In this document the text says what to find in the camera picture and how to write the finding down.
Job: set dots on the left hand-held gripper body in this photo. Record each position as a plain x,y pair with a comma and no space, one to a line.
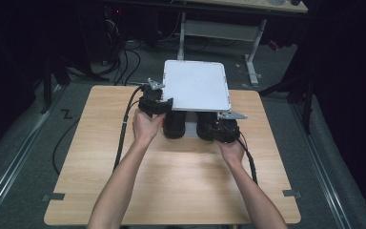
149,98

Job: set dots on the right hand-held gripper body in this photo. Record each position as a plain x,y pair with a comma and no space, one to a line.
225,129

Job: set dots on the white box lid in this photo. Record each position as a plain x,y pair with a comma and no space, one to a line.
197,86

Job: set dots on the person's right hand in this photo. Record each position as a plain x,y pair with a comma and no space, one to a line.
232,152

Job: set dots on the person's left hand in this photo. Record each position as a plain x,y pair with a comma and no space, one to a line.
146,127

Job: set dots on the black metal stand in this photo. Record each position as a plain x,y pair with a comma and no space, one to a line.
47,86
305,101

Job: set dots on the white framed desk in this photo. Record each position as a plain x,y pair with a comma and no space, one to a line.
222,30

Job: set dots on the grey tape piece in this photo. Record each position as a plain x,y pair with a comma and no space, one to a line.
291,193
54,196

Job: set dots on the metal floor rail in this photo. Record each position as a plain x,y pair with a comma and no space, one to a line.
321,171
9,178

